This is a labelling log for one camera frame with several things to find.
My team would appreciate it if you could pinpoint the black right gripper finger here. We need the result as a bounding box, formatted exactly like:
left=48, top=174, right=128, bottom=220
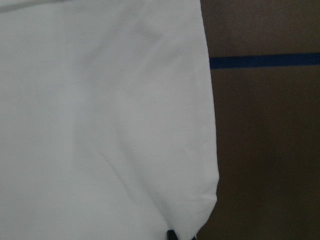
left=166, top=229, right=178, bottom=240

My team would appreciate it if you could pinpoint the white long sleeve printed shirt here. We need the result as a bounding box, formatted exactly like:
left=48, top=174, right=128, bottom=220
left=0, top=0, right=219, bottom=240

